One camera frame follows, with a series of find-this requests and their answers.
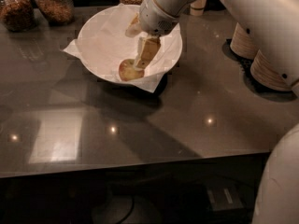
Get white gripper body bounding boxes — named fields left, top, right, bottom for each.
left=139, top=0, right=178, bottom=36

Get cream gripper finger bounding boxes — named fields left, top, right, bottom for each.
left=134, top=35, right=161, bottom=70
left=125, top=13, right=142, bottom=37

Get yellow-green apple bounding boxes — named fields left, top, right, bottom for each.
left=119, top=59, right=144, bottom=81

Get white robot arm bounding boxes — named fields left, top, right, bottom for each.
left=126, top=0, right=299, bottom=224

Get white bowl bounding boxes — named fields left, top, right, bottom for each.
left=77, top=4, right=184, bottom=88

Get white paper liner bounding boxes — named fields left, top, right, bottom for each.
left=63, top=3, right=182, bottom=94

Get white paper cup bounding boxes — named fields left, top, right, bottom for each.
left=190, top=0, right=206, bottom=17

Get rear stack paper bowls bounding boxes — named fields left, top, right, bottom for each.
left=230, top=23, right=258, bottom=60

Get stack paper bowls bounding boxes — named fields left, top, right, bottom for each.
left=230, top=23, right=258, bottom=60
left=250, top=50, right=292, bottom=91

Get front stack paper bowls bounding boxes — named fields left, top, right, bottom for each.
left=250, top=50, right=292, bottom=91

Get left glass cereal jar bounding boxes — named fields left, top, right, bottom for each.
left=0, top=0, right=36, bottom=32

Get black tray mat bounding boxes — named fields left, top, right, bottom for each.
left=222, top=38, right=297, bottom=103

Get black box under table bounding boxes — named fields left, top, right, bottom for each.
left=204, top=182, right=245, bottom=214

